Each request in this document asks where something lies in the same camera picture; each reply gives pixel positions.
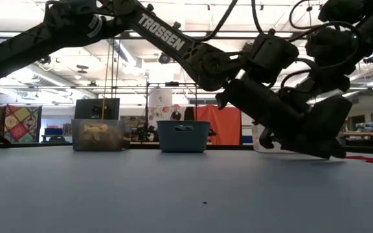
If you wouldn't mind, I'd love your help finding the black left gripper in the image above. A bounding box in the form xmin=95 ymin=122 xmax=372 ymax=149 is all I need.
xmin=215 ymin=32 xmax=348 ymax=160

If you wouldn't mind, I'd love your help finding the black rectangular stand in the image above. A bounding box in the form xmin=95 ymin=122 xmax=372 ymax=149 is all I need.
xmin=145 ymin=82 xmax=198 ymax=122

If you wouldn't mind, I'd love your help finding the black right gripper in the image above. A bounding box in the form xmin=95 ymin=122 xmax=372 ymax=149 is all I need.
xmin=304 ymin=27 xmax=363 ymax=146

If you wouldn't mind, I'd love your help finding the grey plastic basket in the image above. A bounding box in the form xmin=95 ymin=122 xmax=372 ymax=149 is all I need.
xmin=71 ymin=118 xmax=126 ymax=152

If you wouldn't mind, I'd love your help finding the orange cloth panel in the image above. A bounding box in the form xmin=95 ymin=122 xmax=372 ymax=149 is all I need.
xmin=194 ymin=104 xmax=242 ymax=146

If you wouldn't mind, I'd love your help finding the wide tan rubber band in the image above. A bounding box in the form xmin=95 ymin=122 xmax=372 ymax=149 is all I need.
xmin=82 ymin=124 xmax=109 ymax=135

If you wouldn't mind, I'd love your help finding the colourful patchwork quilt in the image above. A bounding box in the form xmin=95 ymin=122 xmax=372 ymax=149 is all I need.
xmin=4 ymin=104 xmax=43 ymax=144

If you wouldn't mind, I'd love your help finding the blue storage bin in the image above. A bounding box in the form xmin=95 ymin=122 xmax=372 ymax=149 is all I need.
xmin=43 ymin=127 xmax=64 ymax=137

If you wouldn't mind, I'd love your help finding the wooden side table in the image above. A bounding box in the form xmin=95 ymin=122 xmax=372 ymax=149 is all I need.
xmin=342 ymin=130 xmax=373 ymax=138

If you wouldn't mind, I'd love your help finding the small black background machine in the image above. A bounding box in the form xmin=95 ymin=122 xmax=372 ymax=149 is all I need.
xmin=130 ymin=125 xmax=158 ymax=142

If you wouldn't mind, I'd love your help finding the floral cloth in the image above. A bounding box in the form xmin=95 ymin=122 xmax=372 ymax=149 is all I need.
xmin=147 ymin=105 xmax=187 ymax=122

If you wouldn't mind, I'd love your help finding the teal plastic basket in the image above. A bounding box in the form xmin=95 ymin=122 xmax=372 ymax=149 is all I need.
xmin=156 ymin=120 xmax=211 ymax=153

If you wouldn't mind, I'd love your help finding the round black camera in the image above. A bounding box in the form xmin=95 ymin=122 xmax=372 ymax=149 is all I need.
xmin=158 ymin=52 xmax=174 ymax=65

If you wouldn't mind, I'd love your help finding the blue table mat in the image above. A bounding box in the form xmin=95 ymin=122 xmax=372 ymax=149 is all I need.
xmin=0 ymin=147 xmax=373 ymax=233

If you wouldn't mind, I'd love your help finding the black monitor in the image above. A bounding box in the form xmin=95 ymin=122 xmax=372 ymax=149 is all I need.
xmin=73 ymin=97 xmax=121 ymax=121

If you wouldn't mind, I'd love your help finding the black studio light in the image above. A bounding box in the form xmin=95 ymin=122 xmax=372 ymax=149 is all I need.
xmin=38 ymin=54 xmax=53 ymax=66

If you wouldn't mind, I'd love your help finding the white plastic basket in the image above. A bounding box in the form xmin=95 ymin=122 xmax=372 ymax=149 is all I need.
xmin=251 ymin=124 xmax=284 ymax=154

